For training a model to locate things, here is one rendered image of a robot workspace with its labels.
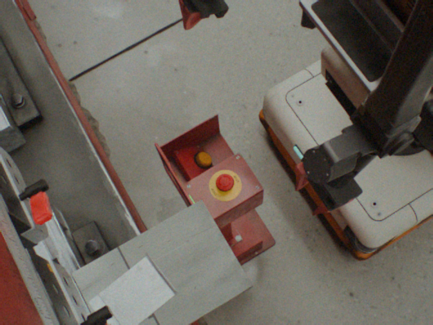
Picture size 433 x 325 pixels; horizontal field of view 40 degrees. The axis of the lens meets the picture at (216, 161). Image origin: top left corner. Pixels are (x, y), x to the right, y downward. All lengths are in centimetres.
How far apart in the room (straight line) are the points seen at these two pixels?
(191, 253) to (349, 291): 109
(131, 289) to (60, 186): 32
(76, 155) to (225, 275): 44
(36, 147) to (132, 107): 101
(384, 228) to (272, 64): 82
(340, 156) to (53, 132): 67
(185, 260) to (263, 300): 101
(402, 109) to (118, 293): 57
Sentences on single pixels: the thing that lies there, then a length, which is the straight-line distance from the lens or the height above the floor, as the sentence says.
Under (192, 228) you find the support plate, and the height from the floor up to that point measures 100.
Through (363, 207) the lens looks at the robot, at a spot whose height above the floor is 28.
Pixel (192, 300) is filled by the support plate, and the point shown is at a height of 100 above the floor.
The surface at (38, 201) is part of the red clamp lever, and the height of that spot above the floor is 130.
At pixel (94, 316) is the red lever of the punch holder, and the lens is 80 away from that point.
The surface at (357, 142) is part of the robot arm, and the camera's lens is 90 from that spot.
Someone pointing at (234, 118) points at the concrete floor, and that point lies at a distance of 222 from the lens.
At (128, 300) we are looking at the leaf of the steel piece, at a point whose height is 100.
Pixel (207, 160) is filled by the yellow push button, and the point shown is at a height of 73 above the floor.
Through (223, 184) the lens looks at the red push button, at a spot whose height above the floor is 81.
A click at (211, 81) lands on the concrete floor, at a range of 229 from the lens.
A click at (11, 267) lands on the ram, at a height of 143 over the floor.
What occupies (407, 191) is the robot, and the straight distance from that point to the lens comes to 190.
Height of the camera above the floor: 204
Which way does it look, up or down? 70 degrees down
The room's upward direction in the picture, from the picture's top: 8 degrees counter-clockwise
